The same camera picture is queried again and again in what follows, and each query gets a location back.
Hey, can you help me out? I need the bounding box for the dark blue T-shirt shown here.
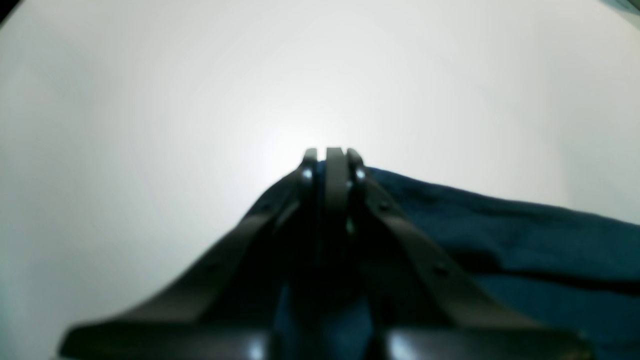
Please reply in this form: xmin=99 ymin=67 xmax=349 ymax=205
xmin=272 ymin=165 xmax=640 ymax=360

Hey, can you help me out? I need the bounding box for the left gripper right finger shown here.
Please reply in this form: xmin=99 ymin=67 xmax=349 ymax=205
xmin=325 ymin=147 xmax=595 ymax=360

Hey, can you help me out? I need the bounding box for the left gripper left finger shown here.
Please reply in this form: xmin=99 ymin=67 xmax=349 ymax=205
xmin=58 ymin=148 xmax=318 ymax=360

